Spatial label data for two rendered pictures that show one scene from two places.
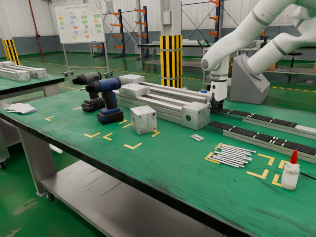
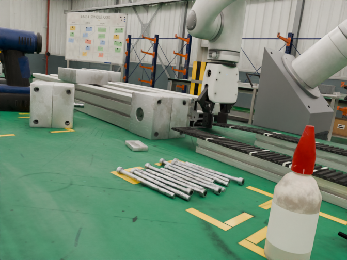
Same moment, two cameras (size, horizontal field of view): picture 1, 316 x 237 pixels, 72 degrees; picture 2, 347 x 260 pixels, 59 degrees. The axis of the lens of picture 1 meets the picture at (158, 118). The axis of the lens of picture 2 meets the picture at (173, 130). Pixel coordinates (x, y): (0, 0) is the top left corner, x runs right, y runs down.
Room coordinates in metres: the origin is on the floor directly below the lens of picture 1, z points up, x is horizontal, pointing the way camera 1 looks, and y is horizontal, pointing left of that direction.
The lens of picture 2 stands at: (0.25, -0.27, 0.93)
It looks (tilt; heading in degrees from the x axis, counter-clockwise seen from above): 11 degrees down; 5
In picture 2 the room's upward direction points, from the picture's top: 6 degrees clockwise
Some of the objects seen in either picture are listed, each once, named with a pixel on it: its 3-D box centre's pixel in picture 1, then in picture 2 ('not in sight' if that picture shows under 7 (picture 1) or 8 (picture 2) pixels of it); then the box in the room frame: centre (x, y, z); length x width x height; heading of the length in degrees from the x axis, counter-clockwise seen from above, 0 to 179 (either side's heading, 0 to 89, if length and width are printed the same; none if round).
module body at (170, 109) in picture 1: (134, 99); (81, 94); (1.27, 0.14, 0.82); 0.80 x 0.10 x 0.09; 45
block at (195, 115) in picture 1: (197, 114); (162, 114); (0.97, -0.19, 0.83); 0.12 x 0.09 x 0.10; 135
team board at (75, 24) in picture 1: (83, 42); (94, 61); (6.66, 2.04, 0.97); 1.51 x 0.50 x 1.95; 72
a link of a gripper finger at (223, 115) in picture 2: (221, 103); (225, 115); (1.12, -0.35, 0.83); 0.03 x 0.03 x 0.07; 45
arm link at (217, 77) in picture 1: (218, 76); (222, 57); (1.09, -0.32, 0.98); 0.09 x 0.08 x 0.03; 135
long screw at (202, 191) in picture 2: (232, 158); (173, 181); (0.64, -0.25, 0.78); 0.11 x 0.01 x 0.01; 53
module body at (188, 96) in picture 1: (156, 92); (129, 96); (1.41, 0.00, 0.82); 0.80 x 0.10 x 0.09; 45
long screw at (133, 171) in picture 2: (228, 161); (158, 183); (0.63, -0.23, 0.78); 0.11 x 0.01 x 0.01; 53
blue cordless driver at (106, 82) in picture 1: (103, 101); (0, 69); (1.04, 0.27, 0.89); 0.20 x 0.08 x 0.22; 124
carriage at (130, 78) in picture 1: (131, 81); (100, 78); (1.58, 0.18, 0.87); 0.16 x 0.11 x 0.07; 45
